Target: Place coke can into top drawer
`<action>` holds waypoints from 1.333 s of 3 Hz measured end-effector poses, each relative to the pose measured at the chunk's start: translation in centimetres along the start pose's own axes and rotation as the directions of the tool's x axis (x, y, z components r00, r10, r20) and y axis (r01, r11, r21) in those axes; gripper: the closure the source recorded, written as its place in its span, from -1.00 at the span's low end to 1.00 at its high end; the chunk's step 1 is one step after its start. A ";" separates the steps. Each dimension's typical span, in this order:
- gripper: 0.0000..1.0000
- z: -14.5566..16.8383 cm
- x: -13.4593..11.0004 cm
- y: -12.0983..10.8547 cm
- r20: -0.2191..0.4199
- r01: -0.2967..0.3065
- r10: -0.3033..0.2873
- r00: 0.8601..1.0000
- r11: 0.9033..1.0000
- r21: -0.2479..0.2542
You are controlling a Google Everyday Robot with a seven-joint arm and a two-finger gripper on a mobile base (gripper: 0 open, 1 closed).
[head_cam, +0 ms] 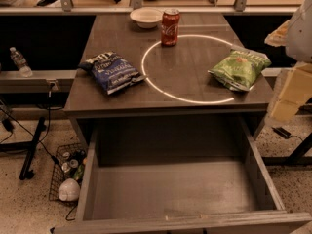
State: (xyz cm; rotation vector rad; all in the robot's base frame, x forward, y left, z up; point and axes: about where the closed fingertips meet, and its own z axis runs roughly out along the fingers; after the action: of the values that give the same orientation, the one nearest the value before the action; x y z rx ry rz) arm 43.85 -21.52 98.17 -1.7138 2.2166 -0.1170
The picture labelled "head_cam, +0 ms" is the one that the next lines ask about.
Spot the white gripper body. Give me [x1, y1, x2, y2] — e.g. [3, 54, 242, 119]
[286, 0, 312, 62]

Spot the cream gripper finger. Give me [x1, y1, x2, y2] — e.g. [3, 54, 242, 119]
[264, 20, 290, 47]
[268, 62, 312, 123]

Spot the red coke can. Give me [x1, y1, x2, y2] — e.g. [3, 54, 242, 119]
[161, 8, 180, 46]

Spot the open grey top drawer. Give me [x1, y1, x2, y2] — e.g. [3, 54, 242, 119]
[55, 114, 311, 234]

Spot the black power adapter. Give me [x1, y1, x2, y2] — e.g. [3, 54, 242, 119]
[273, 127, 292, 139]

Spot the green chip bag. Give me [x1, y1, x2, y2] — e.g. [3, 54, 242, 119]
[209, 45, 271, 92]

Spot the white bowl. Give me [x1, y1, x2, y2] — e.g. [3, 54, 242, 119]
[130, 8, 163, 29]

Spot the grey cabinet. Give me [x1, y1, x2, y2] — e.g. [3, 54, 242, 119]
[65, 12, 272, 144]

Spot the blue chip bag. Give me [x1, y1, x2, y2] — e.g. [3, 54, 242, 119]
[78, 51, 145, 95]

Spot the white round object in basket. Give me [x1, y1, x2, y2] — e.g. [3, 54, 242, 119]
[58, 178, 80, 202]

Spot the clear water bottle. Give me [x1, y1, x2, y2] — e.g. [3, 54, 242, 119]
[10, 47, 32, 77]

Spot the black stand leg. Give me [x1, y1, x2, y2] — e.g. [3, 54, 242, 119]
[0, 117, 46, 180]

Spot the black wire basket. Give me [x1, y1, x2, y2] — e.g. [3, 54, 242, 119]
[48, 142, 88, 207]

